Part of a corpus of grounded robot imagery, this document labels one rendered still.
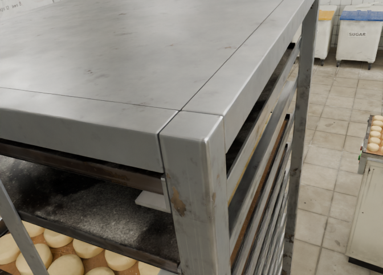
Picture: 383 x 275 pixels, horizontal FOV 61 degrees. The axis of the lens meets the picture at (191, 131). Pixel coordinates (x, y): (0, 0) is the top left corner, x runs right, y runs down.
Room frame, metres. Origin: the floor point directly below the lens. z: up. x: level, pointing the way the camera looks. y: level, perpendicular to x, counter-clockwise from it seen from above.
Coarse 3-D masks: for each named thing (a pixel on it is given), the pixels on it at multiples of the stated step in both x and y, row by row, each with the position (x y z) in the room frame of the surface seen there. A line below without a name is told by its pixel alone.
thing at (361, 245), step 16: (368, 160) 1.30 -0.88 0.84; (368, 176) 1.29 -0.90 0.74; (368, 192) 1.28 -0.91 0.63; (368, 208) 1.27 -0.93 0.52; (352, 224) 1.30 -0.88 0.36; (368, 224) 1.26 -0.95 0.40; (352, 240) 1.29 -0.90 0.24; (368, 240) 1.24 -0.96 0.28; (352, 256) 1.28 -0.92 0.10; (368, 256) 1.23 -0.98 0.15
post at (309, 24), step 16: (304, 32) 0.70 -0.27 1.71; (304, 48) 0.70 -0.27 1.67; (304, 64) 0.69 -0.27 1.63; (304, 80) 0.69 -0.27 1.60; (304, 96) 0.69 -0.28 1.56; (304, 112) 0.69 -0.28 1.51; (304, 128) 0.69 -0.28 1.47; (304, 144) 0.70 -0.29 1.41; (288, 192) 0.70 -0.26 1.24; (288, 208) 0.70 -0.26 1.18; (288, 224) 0.70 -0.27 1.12; (288, 240) 0.69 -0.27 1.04; (288, 256) 0.69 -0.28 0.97; (288, 272) 0.69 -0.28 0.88
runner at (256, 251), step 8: (288, 144) 0.72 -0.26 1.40; (288, 152) 0.65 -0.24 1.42; (280, 176) 0.57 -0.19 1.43; (272, 200) 0.49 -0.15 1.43; (272, 208) 0.49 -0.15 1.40; (264, 224) 0.43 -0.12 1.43; (264, 232) 0.43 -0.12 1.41; (256, 248) 0.38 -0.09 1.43; (256, 256) 0.37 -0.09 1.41; (248, 272) 0.33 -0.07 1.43
